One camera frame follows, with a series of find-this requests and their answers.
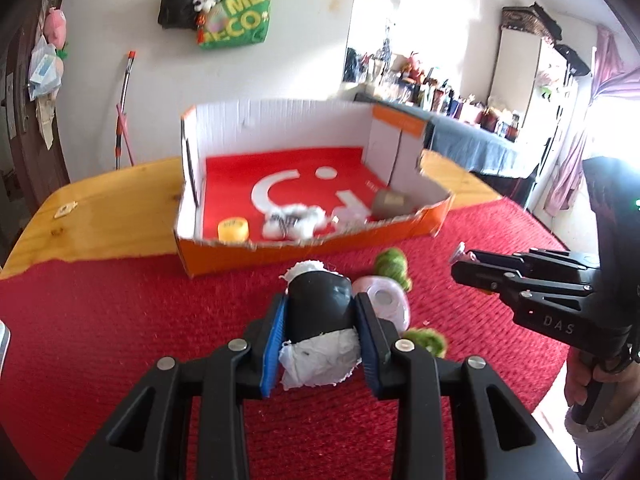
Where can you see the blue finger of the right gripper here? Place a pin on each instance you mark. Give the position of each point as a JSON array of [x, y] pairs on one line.
[[505, 279], [534, 259]]

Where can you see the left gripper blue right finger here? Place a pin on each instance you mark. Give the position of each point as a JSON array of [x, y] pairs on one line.
[[495, 437]]

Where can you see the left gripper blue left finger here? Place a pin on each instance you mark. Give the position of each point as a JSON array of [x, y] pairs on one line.
[[147, 436]]

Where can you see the pink and yellow small toy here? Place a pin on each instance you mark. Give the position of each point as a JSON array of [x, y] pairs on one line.
[[462, 254]]

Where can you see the green fuzzy ball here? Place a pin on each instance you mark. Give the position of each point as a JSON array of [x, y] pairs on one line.
[[429, 339], [392, 263]]

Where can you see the white fluffy scrunchie with bow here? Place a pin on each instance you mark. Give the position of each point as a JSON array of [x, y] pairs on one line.
[[293, 222]]

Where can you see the yellow round tin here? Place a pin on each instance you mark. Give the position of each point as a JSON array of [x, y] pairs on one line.
[[233, 230]]

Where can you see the person's right hand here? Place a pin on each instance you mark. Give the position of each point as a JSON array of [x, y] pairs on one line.
[[587, 393]]

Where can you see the blue covered side table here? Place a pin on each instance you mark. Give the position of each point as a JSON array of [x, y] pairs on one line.
[[508, 168]]

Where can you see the white grey rectangular device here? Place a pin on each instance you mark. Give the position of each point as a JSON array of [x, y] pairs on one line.
[[5, 338]]

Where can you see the red knitted table cloth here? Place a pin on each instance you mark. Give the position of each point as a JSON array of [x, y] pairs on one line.
[[83, 333]]

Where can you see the white wardrobe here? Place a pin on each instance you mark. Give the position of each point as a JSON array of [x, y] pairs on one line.
[[529, 90]]

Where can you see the pink curtain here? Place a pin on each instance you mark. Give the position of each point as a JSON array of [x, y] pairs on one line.
[[610, 79]]

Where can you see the small beige tag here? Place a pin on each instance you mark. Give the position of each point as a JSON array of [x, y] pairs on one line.
[[65, 209]]

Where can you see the orange white cardboard box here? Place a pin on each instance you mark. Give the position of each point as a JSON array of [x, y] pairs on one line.
[[242, 158]]

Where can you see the dark wooden door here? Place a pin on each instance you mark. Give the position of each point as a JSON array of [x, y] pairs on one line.
[[40, 170]]

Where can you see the mop with orange tip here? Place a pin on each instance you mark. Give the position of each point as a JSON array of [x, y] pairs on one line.
[[122, 141]]

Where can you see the green tote bag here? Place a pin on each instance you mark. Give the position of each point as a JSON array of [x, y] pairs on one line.
[[233, 23]]

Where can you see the plastic bag on door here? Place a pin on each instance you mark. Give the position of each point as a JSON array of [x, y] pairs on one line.
[[45, 70]]

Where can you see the pink plush toy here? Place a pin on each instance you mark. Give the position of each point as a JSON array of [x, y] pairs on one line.
[[55, 29]]

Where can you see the wall mirror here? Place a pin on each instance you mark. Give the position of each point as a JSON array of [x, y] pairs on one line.
[[371, 65]]

